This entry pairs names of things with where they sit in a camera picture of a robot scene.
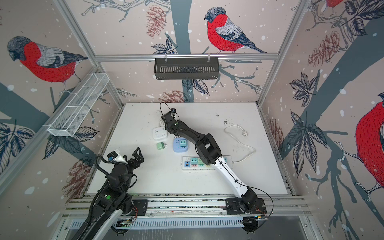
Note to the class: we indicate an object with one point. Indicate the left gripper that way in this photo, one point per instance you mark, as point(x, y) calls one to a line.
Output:
point(137, 163)

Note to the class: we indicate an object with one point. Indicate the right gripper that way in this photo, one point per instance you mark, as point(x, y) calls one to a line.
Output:
point(168, 126)

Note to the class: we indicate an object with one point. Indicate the white square power socket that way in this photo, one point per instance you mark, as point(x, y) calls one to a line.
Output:
point(159, 133)

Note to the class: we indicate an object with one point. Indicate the dark teal plug adapter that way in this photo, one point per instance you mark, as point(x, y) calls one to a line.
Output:
point(183, 143)

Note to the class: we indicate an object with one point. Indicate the blue square power socket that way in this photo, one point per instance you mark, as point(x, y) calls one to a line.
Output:
point(176, 146)

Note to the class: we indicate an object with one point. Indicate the green plug adapter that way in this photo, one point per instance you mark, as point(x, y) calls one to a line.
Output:
point(161, 146)

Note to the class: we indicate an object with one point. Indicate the long white power strip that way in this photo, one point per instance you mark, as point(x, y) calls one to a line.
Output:
point(186, 164)

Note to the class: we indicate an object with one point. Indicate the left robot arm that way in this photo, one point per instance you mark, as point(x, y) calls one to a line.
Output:
point(113, 201)

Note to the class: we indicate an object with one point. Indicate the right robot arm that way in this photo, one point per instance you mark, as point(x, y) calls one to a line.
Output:
point(211, 155)

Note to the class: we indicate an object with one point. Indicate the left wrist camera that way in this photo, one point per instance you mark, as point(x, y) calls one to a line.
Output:
point(116, 157)

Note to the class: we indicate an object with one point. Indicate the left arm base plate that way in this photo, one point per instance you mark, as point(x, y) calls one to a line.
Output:
point(136, 208)

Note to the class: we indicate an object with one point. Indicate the black wall basket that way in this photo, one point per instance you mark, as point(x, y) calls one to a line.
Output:
point(187, 69)

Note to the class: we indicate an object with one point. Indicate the white wire mesh shelf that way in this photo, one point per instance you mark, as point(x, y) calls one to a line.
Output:
point(71, 117)

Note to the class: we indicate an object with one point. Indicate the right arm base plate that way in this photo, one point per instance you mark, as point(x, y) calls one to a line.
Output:
point(237, 207)

